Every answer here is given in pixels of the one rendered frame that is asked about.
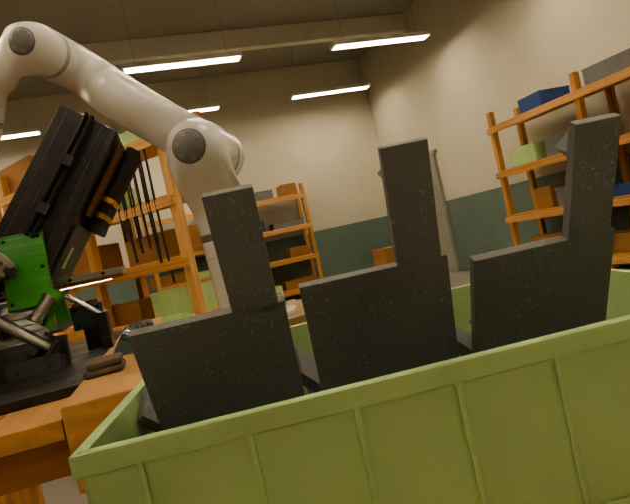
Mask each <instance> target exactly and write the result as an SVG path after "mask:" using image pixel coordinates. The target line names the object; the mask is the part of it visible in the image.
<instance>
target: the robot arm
mask: <svg viewBox="0 0 630 504"><path fill-rule="evenodd" d="M29 75H35V76H38V77H41V78H43V79H46V80H48V81H51V82H53V83H55V84H57V85H60V86H62V87H64V88H66V89H67V90H69V91H71V92H73V93H74V94H76V95H78V96H79V97H80V98H82V99H83V100H84V101H85V102H86V103H87V104H89V105H90V106H91V107H92V108H93V109H95V110H96V111H97V112H99V113H100V114H102V115H103V116H105V117H106V118H108V119H109V120H111V121H113V122H114V123H116V124H117V125H119V126H121V127H122V128H124V129H126V130H127V131H129V132H131V133H132V134H134V135H136V136H137V137H139V138H141V139H143V140H144V141H146V142H148V143H150V144H151V145H153V146H155V147H156V148H158V149H160V150H162V151H163V152H165V153H166V154H167V161H168V165H169V169H170V172H171V175H172V177H173V179H174V182H175V184H176V186H177V188H178V190H179V192H180V193H181V195H182V197H183V199H184V200H185V202H186V204H187V205H188V207H189V209H190V210H191V212H192V214H193V216H194V218H195V220H196V223H197V226H198V230H199V234H200V238H201V241H202V246H203V249H204V253H205V257H206V260H207V265H208V268H209V272H210V276H211V280H212V284H213V287H214V291H215V295H216V299H217V302H218V306H219V310H221V309H225V308H229V307H230V303H229V300H228V296H227V292H226V288H225V285H224V281H223V277H222V273H221V270H220V266H219V262H218V258H217V255H216V251H215V247H214V243H213V239H212V236H211V232H210V228H209V224H208V221H207V217H206V213H205V209H204V206H203V202H202V194H203V193H207V192H212V191H217V190H222V189H226V188H231V187H236V186H241V184H240V181H239V179H238V177H237V175H238V174H239V172H240V171H241V169H242V167H243V163H244V151H243V148H242V145H241V143H240V142H239V140H238V139H237V138H236V137H235V136H234V135H233V134H232V133H230V132H229V131H227V130H226V129H224V128H222V127H220V126H218V125H217V124H215V123H213V122H210V121H208V120H204V119H202V118H200V117H198V116H197V115H195V114H193V113H191V112H189V111H187V110H186V109H184V108H182V107H180V106H178V105H177V104H175V103H173V102H171V101H169V100H168V99H166V98H164V97H163V96H161V95H159V94H158V93H156V92H155V91H153V90H151V89H150V88H148V87H146V86H145V85H143V84H142V83H140V82H139V81H137V80H135V79H134V78H132V77H130V76H129V75H127V74H126V73H124V72H122V71H121V70H119V69H118V68H116V67H115V66H113V65H112V64H110V63H109V62H107V61H106V60H104V59H103V58H101V57H100V56H98V55H96V54H95V53H93V52H91V51H90V50H88V49H86V48H85V47H83V46H81V45H80V44H78V43H76V42H75V41H73V40H71V39H69V38H68V37H66V36H64V35H62V34H61V33H59V32H57V31H55V30H54V29H52V28H50V27H48V26H46V25H44V24H41V23H38V22H32V21H21V22H16V23H13V24H10V25H8V26H7V27H6V28H5V29H4V31H3V33H2V36H1V38H0V143H1V137H2V131H3V125H4V119H5V113H6V106H7V100H8V97H9V94H10V93H11V92H12V91H14V90H15V89H16V87H17V85H18V83H19V81H20V78H21V77H24V76H29ZM14 265H15V263H14V262H13V261H12V260H10V259H9V258H8V257H6V256H5V255H4V254H2V253H1V252H0V277H3V278H4V279H6V280H8V279H9V278H12V277H13V278H15V279H16V277H17V276H18V274H16V273H15V270H14V269H13V268H12V267H14Z"/></svg>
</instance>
